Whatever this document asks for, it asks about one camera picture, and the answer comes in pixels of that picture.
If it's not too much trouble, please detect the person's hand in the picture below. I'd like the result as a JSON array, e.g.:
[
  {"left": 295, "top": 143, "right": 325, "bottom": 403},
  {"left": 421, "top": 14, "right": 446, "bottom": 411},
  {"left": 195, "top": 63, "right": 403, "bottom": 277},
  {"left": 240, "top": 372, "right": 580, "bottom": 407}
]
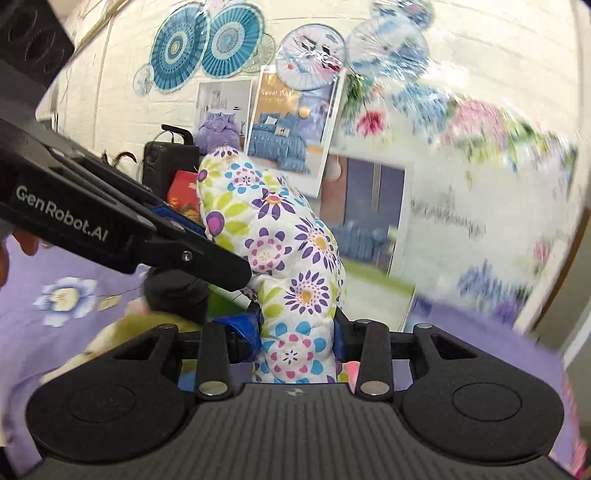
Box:
[{"left": 0, "top": 227, "right": 40, "bottom": 287}]

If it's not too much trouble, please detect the large blue paper fan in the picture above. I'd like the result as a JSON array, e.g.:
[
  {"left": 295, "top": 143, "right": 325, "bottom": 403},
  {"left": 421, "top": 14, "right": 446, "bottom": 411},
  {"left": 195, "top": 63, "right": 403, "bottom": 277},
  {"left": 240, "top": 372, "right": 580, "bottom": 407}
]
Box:
[{"left": 149, "top": 2, "right": 211, "bottom": 93}]

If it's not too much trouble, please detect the blue bedding poster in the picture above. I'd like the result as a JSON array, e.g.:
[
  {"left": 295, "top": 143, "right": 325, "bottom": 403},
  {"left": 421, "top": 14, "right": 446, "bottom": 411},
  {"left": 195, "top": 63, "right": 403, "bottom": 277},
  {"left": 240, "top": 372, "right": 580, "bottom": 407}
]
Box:
[{"left": 245, "top": 65, "right": 345, "bottom": 198}]

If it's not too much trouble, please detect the small blue paper fan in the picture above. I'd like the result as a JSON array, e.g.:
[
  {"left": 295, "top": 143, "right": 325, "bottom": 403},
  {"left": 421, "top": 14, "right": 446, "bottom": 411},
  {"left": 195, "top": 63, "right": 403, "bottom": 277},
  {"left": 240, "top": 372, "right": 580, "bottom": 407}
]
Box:
[{"left": 132, "top": 64, "right": 154, "bottom": 97}]

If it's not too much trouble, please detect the dark blue bedroom poster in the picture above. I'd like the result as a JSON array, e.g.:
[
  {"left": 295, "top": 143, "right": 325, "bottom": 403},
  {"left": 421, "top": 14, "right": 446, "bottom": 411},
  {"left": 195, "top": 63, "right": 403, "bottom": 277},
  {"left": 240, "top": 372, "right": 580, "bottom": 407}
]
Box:
[{"left": 320, "top": 155, "right": 413, "bottom": 276}]

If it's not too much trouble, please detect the red snack box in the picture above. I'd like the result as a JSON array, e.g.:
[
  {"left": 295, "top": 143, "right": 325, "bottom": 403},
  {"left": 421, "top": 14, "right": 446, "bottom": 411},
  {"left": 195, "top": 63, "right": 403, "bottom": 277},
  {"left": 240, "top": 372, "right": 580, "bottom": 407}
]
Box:
[{"left": 166, "top": 170, "right": 201, "bottom": 224}]

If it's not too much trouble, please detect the purple bedding poster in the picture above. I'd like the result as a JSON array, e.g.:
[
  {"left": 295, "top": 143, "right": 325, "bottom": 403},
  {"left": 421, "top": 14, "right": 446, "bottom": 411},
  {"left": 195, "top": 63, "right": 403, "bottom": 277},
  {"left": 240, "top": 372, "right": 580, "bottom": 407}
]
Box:
[{"left": 193, "top": 78, "right": 253, "bottom": 155}]

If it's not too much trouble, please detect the pale blue paper fan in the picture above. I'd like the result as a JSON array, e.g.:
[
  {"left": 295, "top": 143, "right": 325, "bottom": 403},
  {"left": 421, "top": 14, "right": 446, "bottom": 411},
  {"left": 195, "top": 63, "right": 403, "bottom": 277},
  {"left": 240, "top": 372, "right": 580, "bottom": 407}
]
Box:
[{"left": 346, "top": 16, "right": 430, "bottom": 81}]

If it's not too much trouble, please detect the white blue paper fan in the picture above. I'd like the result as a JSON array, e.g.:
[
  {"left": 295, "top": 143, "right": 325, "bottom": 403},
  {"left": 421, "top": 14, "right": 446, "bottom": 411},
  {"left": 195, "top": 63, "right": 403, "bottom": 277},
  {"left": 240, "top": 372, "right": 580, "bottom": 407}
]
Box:
[{"left": 276, "top": 23, "right": 346, "bottom": 91}]

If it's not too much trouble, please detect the floral wall cloth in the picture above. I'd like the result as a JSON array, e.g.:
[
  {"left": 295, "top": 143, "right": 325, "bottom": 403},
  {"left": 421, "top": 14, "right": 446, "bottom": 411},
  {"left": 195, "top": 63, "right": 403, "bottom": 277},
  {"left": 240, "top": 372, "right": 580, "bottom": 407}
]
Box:
[{"left": 335, "top": 75, "right": 578, "bottom": 325}]

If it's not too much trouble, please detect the purple floral tablecloth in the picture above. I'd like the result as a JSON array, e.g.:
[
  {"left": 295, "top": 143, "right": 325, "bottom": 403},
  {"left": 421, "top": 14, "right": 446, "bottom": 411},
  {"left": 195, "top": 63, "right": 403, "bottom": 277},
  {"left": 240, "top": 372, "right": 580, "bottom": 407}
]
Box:
[{"left": 1, "top": 240, "right": 585, "bottom": 476}]

